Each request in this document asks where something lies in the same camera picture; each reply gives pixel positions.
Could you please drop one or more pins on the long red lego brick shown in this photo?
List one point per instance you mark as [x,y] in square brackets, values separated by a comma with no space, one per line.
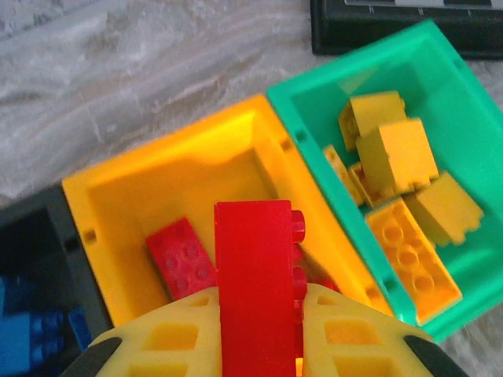
[255,275]

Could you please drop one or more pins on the red flat lego plate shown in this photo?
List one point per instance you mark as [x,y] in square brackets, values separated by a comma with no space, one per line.
[181,255]

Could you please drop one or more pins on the black plastic bin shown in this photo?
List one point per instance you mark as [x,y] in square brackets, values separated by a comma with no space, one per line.
[59,235]

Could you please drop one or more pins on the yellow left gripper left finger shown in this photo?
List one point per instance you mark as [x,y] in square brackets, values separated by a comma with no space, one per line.
[157,337]

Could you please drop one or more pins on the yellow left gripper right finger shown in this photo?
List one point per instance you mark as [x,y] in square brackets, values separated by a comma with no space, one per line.
[353,337]

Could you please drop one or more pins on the yellow flat lego plate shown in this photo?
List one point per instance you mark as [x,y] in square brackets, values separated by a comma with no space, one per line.
[412,259]

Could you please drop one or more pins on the yellow square lego brick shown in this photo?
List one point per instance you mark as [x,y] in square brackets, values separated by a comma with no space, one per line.
[444,208]
[401,157]

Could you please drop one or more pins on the yellow plastic bin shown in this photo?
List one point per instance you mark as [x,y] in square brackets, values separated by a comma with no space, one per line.
[157,157]

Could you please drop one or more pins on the green plastic bin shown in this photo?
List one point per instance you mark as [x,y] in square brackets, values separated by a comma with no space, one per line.
[452,98]

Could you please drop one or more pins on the black tray with white label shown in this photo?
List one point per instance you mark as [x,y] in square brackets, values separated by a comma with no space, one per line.
[393,31]

